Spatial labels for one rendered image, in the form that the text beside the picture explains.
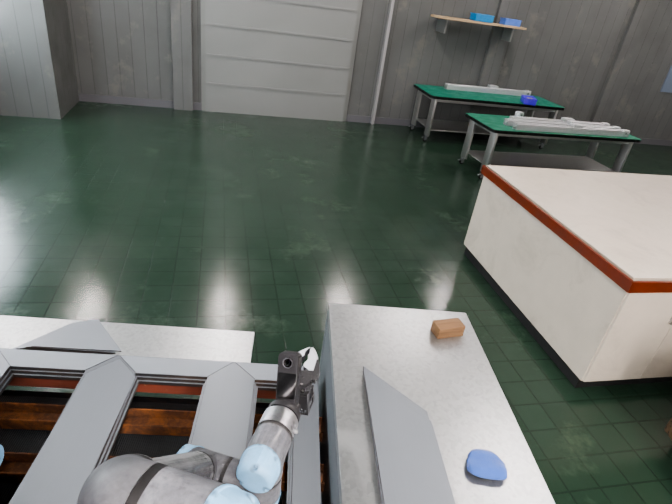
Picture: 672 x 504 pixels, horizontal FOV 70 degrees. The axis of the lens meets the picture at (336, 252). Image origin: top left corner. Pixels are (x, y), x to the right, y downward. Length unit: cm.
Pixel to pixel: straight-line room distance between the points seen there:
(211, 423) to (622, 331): 262
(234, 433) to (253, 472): 84
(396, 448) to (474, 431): 29
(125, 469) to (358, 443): 95
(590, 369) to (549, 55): 764
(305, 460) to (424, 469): 42
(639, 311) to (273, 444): 287
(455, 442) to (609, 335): 206
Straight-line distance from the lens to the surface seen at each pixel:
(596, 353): 360
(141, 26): 870
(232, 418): 182
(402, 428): 158
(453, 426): 167
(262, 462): 94
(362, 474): 148
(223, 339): 228
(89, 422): 188
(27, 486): 178
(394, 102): 929
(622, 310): 343
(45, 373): 212
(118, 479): 69
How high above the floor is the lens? 223
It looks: 29 degrees down
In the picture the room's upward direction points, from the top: 8 degrees clockwise
